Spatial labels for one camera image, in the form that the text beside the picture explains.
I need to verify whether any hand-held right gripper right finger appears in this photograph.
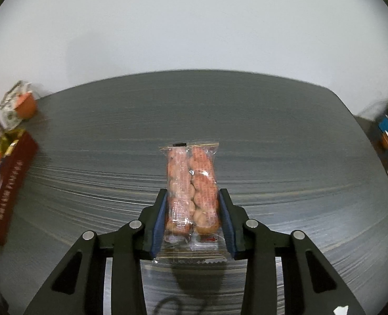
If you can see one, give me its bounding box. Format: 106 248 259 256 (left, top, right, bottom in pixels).
218 188 366 315

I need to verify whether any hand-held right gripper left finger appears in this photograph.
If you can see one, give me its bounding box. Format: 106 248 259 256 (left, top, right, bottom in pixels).
23 188 168 315

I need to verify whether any clear packet of orange sausages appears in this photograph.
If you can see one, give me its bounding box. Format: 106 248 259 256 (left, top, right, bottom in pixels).
153 142 228 265

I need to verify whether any red rectangular tin box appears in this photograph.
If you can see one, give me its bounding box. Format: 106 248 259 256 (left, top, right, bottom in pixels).
0 129 39 246

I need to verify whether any orange tea cup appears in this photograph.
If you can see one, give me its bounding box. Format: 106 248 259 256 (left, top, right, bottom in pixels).
14 93 38 119

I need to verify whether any patterned ceramic teapot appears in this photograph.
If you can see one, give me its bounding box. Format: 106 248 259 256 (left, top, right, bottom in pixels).
0 80 34 129

